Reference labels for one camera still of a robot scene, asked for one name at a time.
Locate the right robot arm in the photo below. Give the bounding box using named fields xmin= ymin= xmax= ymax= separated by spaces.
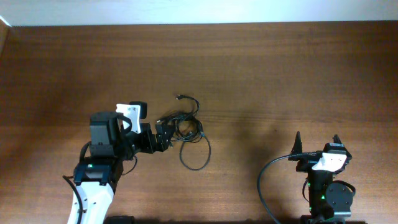
xmin=289 ymin=133 xmax=356 ymax=223

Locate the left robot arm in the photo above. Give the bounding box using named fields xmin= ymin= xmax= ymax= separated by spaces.
xmin=64 ymin=111 xmax=175 ymax=223

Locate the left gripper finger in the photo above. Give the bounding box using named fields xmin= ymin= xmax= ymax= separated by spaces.
xmin=155 ymin=123 xmax=175 ymax=137
xmin=156 ymin=133 xmax=173 ymax=151

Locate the black USB cable with loop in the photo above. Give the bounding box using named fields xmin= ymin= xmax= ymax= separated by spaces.
xmin=175 ymin=94 xmax=212 ymax=172

